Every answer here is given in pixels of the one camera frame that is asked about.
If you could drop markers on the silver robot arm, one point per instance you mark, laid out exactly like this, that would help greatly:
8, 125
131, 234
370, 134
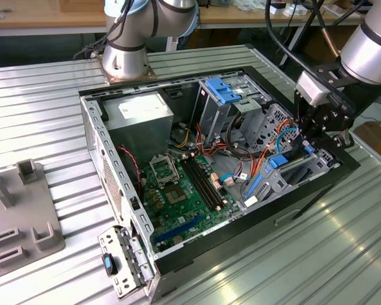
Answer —
124, 47

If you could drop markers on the grey metal disk bay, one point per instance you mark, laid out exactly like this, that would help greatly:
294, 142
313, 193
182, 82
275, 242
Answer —
276, 182

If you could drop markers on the small cardboard box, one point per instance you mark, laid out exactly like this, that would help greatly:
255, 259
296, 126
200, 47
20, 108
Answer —
379, 143

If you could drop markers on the perforated metal drive cage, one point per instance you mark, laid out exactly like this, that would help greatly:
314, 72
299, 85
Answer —
270, 120

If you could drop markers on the blue plastic drive latch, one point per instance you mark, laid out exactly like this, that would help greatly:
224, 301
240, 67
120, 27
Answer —
222, 92

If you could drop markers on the grey metal drive cage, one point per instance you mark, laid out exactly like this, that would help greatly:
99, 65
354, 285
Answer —
211, 120

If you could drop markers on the black RAM slot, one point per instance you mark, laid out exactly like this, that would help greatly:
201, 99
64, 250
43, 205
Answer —
198, 182
210, 180
202, 181
206, 181

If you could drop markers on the black open PC case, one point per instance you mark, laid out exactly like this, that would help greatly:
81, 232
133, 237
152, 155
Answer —
247, 235

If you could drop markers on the dark chipset heat sink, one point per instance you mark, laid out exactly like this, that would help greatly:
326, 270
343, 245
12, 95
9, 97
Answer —
175, 194

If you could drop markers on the CPU socket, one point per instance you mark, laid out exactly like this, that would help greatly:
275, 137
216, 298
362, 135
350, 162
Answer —
165, 173

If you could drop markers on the green motherboard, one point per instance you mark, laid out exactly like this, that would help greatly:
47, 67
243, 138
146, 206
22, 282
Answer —
184, 213

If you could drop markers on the blue expansion slot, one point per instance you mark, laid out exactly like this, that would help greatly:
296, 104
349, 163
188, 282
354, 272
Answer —
177, 229

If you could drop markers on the silver power supply unit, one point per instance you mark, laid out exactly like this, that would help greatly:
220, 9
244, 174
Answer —
139, 136

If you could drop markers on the black case fan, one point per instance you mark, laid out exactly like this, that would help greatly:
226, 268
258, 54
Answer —
131, 174

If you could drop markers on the black latch with blue button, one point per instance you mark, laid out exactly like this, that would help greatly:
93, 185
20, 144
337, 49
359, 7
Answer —
108, 265

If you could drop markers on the wooden desk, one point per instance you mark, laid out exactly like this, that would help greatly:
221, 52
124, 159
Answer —
50, 19

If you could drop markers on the grey parts rack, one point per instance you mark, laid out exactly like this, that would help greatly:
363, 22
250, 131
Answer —
25, 209

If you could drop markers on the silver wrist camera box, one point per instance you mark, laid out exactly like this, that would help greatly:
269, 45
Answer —
312, 89

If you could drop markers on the brown square base plate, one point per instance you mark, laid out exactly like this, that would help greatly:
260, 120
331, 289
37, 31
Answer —
109, 79

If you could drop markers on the hinged metal slot bracket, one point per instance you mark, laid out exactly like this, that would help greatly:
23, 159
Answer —
108, 244

